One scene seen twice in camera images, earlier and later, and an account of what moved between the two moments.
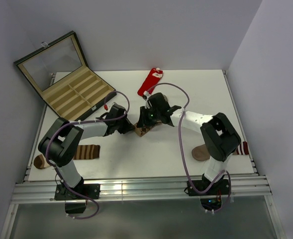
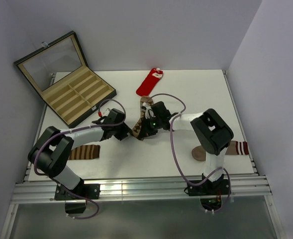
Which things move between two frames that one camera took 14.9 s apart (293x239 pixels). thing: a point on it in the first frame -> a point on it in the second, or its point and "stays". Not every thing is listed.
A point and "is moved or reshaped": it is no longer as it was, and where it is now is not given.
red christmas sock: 151,79 stays
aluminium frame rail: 26,192 stays
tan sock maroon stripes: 200,153 stays
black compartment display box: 58,72 stays
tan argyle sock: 143,130 is moved or reshaped
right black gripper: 143,120 -> 146,130
